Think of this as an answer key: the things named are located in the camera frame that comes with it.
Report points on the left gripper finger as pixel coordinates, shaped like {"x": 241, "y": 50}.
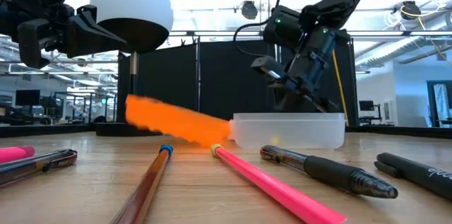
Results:
{"x": 84, "y": 36}
{"x": 90, "y": 12}

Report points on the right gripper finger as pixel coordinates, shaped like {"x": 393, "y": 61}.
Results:
{"x": 287, "y": 104}
{"x": 323, "y": 105}

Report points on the clear plastic supply box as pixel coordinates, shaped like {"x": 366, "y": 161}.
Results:
{"x": 318, "y": 132}

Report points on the black gel pen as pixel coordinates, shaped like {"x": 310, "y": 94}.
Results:
{"x": 328, "y": 171}
{"x": 35, "y": 165}

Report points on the orange perforated plastic lid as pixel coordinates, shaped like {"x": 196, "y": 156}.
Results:
{"x": 176, "y": 119}

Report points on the black marker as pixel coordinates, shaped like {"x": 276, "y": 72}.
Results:
{"x": 416, "y": 172}

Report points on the pink highlighter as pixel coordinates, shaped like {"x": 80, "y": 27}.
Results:
{"x": 14, "y": 153}

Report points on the brown pencil blue eraser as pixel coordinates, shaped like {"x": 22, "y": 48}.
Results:
{"x": 148, "y": 188}

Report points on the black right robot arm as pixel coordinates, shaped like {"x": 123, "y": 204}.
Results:
{"x": 339, "y": 1}

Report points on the white globe lamp black base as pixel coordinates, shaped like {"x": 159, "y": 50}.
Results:
{"x": 130, "y": 5}

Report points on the black monitor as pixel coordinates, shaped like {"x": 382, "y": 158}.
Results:
{"x": 366, "y": 105}
{"x": 27, "y": 97}

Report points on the black partition panel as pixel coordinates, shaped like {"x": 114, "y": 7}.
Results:
{"x": 226, "y": 82}

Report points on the pink pencil yellow eraser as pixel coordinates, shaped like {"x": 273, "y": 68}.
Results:
{"x": 275, "y": 188}

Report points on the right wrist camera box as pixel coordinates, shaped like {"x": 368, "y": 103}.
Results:
{"x": 265, "y": 65}

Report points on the black ceiling camera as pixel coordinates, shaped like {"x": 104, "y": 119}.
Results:
{"x": 249, "y": 10}
{"x": 410, "y": 9}

